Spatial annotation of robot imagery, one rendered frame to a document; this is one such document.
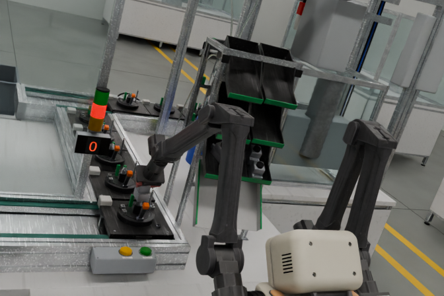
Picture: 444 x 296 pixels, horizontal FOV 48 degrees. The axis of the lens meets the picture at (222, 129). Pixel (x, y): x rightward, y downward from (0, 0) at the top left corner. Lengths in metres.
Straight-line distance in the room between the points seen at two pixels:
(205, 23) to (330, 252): 9.85
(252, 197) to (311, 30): 1.18
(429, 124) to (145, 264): 6.44
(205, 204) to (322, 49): 1.21
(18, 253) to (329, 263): 0.97
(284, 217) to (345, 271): 1.63
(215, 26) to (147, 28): 1.50
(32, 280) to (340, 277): 0.96
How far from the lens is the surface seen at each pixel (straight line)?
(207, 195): 2.00
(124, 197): 2.08
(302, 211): 2.97
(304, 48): 2.93
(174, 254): 1.88
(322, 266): 1.27
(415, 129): 7.68
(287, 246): 1.27
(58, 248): 1.75
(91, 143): 1.88
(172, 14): 10.67
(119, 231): 1.85
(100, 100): 1.82
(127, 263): 1.75
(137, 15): 10.48
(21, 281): 1.75
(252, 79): 1.91
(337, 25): 2.82
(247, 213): 2.07
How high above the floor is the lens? 1.93
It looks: 17 degrees down
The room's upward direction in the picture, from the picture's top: 16 degrees clockwise
